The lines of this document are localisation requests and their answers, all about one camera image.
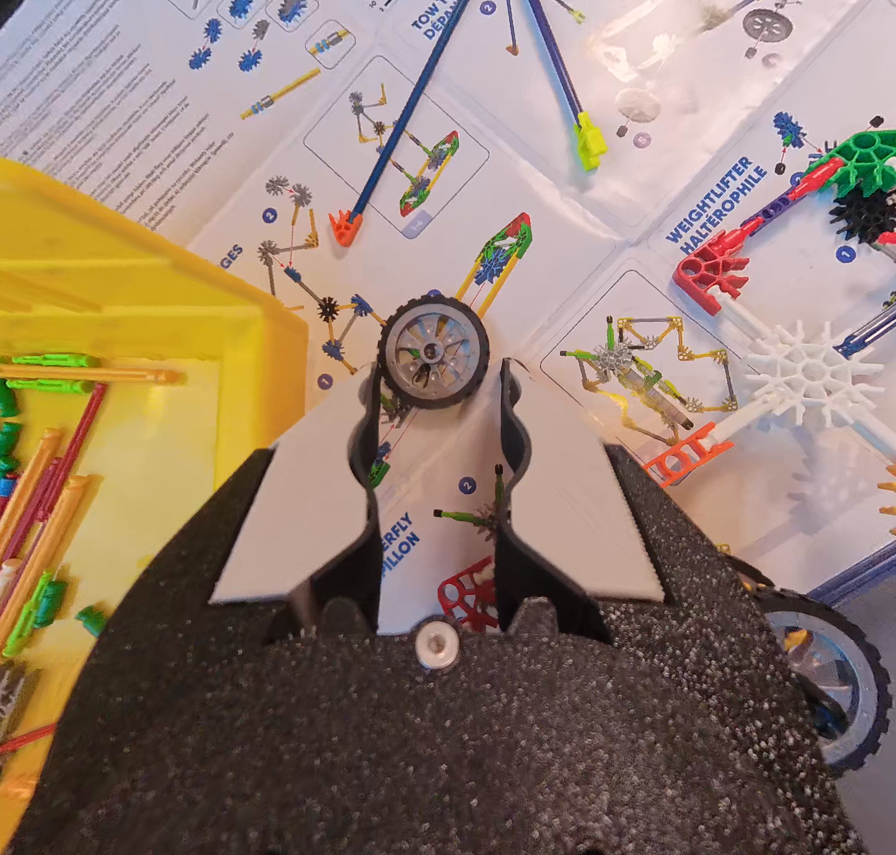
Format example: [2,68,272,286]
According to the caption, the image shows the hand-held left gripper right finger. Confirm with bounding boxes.
[496,365,663,632]

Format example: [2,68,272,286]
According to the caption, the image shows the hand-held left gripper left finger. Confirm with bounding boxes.
[210,372,383,632]

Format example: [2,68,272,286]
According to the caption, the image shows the colourful rod and connector model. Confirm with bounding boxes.
[647,125,896,618]

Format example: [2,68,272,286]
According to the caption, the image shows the pile of toy rods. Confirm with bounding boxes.
[0,349,183,800]

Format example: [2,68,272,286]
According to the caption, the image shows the white instruction sheet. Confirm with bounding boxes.
[0,0,896,632]

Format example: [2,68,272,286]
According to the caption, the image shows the yellow plastic bin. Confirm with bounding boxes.
[0,155,309,814]

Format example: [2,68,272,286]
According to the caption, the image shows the blue rods with orange connector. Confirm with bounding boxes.
[327,0,610,247]

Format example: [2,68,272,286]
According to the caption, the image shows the black snowflake connector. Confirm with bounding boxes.
[831,181,896,247]

